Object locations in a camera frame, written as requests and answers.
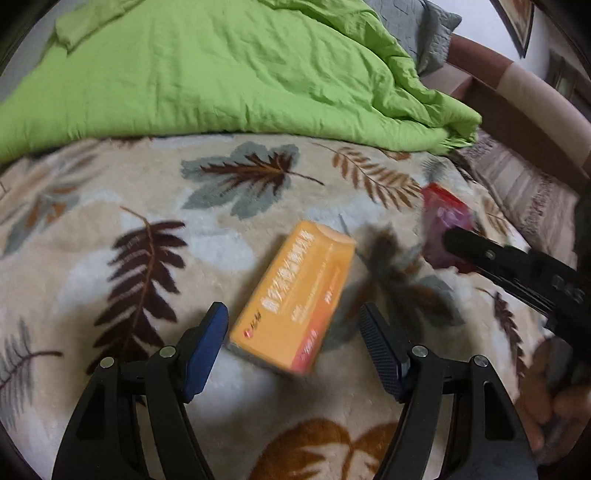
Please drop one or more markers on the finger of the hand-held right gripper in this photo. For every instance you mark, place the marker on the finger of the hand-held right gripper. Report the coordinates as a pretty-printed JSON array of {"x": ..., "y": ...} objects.
[{"x": 485, "y": 258}]

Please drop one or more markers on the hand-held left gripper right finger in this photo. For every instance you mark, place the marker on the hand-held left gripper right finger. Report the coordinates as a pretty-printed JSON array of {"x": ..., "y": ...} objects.
[{"x": 383, "y": 350}]

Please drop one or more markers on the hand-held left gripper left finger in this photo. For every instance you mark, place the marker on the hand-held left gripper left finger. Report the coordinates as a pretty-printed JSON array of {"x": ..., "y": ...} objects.
[{"x": 207, "y": 350}]

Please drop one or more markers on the red plastic packet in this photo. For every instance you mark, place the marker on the red plastic packet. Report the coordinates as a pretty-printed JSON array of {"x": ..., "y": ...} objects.
[{"x": 443, "y": 212}]

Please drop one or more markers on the orange cardboard box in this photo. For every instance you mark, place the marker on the orange cardboard box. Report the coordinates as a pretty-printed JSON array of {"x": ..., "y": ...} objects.
[{"x": 295, "y": 290}]

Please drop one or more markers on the person's right hand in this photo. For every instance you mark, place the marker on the person's right hand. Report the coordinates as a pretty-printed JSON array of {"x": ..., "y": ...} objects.
[{"x": 540, "y": 397}]

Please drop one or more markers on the brown striped pillow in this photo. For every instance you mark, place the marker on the brown striped pillow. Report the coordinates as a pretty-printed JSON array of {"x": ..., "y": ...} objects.
[{"x": 521, "y": 184}]

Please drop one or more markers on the brown padded headboard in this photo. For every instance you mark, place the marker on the brown padded headboard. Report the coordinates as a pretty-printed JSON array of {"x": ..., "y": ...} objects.
[{"x": 508, "y": 106}]

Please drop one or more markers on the leaf printed blanket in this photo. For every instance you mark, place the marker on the leaf printed blanket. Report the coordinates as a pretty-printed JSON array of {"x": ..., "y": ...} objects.
[{"x": 138, "y": 194}]

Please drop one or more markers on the grey quilted pillow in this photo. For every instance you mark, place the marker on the grey quilted pillow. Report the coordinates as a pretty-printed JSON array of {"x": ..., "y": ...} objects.
[{"x": 438, "y": 32}]

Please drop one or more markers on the green duvet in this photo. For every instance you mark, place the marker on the green duvet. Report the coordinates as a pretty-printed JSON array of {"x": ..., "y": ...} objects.
[{"x": 231, "y": 69}]

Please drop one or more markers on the small framed wall picture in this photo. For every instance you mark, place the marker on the small framed wall picture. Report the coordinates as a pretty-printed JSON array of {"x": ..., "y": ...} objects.
[{"x": 565, "y": 78}]

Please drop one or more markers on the large framed wall picture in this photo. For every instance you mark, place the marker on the large framed wall picture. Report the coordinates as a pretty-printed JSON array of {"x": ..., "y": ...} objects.
[{"x": 519, "y": 23}]

